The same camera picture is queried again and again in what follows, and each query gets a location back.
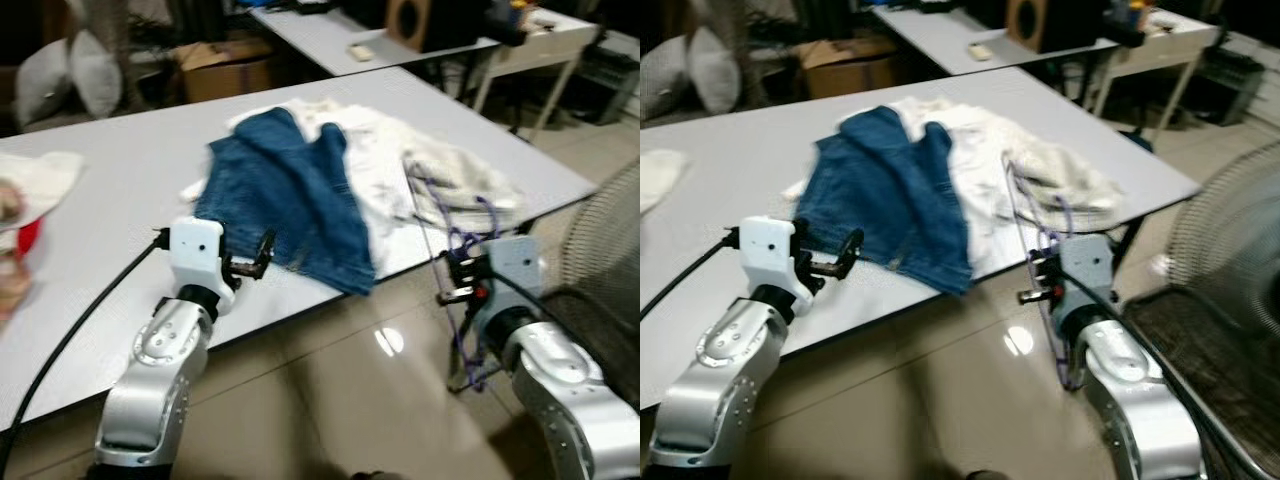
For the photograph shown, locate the grey wire-grille fan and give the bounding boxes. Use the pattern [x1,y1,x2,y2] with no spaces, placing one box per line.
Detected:
[540,160,641,406]
[1120,138,1280,480]

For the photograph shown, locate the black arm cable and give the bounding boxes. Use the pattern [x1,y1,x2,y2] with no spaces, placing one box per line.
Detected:
[640,225,743,321]
[0,232,171,476]

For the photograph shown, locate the black device with yellow top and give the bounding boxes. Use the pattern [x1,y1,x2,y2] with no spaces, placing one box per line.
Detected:
[487,0,531,48]
[1105,0,1151,48]

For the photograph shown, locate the colourful patterned garment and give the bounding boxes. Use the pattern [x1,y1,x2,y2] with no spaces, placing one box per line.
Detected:
[0,180,36,326]

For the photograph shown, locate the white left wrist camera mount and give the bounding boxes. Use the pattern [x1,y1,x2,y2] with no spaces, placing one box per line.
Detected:
[738,216,816,313]
[167,216,241,319]

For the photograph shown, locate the white garment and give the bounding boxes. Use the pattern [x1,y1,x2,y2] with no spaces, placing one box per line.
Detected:
[180,98,441,266]
[780,95,1041,266]

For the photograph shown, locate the black storage crate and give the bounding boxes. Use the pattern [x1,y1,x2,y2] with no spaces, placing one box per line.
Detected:
[575,45,641,121]
[1195,45,1266,126]

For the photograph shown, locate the white desk with metal legs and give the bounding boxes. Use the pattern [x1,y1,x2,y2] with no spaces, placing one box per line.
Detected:
[872,5,1221,141]
[250,5,601,141]

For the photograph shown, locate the cream white cloth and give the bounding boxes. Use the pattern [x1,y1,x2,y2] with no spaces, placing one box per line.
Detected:
[640,148,691,213]
[0,150,86,226]

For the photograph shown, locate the blue denim jeans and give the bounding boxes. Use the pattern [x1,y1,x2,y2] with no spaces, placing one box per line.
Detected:
[795,105,976,297]
[193,107,377,297]

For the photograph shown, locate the wooden speaker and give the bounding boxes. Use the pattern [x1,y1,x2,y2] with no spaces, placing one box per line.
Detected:
[1005,0,1061,53]
[385,0,436,51]

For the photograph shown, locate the small red cloth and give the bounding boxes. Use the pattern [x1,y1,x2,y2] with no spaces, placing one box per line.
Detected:
[18,218,46,263]

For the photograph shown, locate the open brown cardboard box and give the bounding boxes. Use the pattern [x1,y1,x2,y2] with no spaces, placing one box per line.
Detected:
[175,40,281,104]
[797,38,906,99]

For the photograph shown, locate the purple wire hanger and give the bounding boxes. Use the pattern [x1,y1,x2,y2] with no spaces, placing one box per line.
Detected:
[1003,158,1091,393]
[403,158,506,393]

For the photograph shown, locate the beige knit garment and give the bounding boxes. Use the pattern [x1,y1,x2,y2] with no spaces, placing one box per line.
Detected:
[1005,140,1126,233]
[400,145,526,236]

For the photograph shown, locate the grey pillow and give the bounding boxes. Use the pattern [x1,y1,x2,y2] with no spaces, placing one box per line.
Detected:
[640,35,691,121]
[68,28,126,119]
[688,25,746,113]
[15,40,71,126]

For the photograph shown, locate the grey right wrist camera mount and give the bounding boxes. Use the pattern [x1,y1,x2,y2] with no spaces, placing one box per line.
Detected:
[1058,235,1116,306]
[487,237,546,311]

